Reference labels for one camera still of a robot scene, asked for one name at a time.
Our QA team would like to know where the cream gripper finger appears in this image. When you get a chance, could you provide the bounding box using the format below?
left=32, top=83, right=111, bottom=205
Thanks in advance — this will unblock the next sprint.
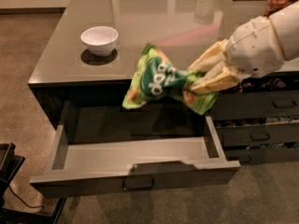
left=188, top=39, right=228, bottom=72
left=189, top=66, right=250, bottom=94

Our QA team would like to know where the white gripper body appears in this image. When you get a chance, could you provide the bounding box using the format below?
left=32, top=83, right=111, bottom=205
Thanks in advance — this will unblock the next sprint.
left=225, top=17, right=284, bottom=77

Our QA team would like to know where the green rice chip bag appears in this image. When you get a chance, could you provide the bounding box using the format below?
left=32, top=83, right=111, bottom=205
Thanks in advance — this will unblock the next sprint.
left=122, top=44, right=218, bottom=115

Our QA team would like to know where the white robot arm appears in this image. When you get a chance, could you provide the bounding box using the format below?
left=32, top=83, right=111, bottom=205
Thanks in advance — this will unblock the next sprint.
left=189, top=2, right=299, bottom=94

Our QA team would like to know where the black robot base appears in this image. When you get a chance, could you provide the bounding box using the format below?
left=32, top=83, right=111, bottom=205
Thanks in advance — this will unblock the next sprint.
left=0, top=143, right=66, bottom=224

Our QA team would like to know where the right upper grey drawer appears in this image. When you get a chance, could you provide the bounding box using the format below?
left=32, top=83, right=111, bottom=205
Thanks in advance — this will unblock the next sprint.
left=210, top=91, right=299, bottom=120

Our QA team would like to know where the right middle grey drawer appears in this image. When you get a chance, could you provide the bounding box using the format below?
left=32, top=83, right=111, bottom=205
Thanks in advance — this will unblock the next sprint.
left=216, top=123, right=299, bottom=147

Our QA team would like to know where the right bottom grey drawer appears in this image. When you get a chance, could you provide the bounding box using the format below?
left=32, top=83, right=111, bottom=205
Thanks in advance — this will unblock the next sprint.
left=224, top=147, right=299, bottom=165

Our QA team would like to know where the open grey top drawer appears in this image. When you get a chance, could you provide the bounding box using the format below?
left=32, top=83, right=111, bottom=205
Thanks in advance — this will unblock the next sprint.
left=30, top=101, right=240, bottom=198

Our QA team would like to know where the white ceramic bowl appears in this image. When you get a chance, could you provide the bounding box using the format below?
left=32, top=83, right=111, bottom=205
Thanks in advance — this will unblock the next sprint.
left=80, top=26, right=119, bottom=57

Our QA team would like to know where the grey kitchen counter cabinet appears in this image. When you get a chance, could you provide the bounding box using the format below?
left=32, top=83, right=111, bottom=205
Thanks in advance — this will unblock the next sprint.
left=27, top=0, right=299, bottom=129

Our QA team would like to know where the metal drawer handle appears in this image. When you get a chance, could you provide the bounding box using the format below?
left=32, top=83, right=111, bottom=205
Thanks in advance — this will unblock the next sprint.
left=122, top=178, right=155, bottom=192

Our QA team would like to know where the black cable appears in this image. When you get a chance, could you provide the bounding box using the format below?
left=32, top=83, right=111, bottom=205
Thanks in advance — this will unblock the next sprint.
left=8, top=184, right=45, bottom=213

